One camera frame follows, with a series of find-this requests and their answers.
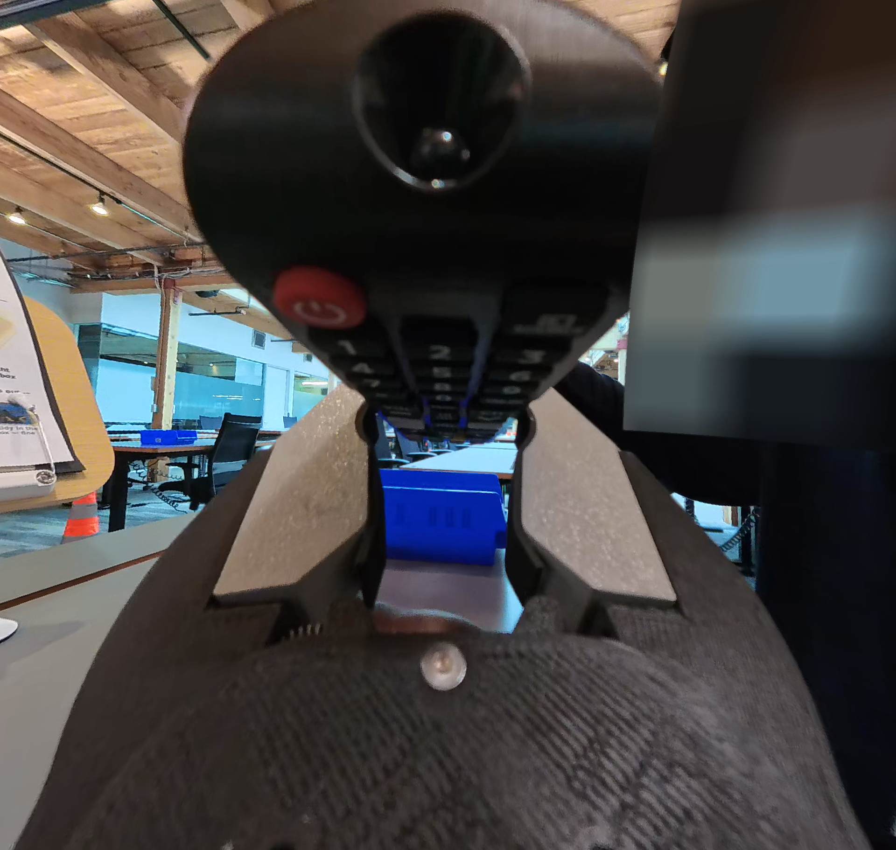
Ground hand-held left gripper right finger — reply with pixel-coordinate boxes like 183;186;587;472
504;386;679;604

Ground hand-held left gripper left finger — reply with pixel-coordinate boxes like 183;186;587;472
212;381;388;610

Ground black remote with red button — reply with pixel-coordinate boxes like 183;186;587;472
182;0;664;446

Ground black office chair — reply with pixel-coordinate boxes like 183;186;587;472
190;412;262;510

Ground grey office table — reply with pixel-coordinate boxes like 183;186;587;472
400;442;519;481

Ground wooden office desk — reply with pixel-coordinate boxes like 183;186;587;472
105;432;281;532

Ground blue plastic bin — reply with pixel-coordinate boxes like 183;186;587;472
379;468;507;567

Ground orange traffic cone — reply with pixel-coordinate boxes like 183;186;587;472
62;492;99;543

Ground rounded wooden board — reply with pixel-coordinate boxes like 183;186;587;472
0;296;116;515

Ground printed instruction sheet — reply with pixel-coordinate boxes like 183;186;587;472
0;254;86;474

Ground wooden support post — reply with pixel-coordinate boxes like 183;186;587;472
151;282;183;432

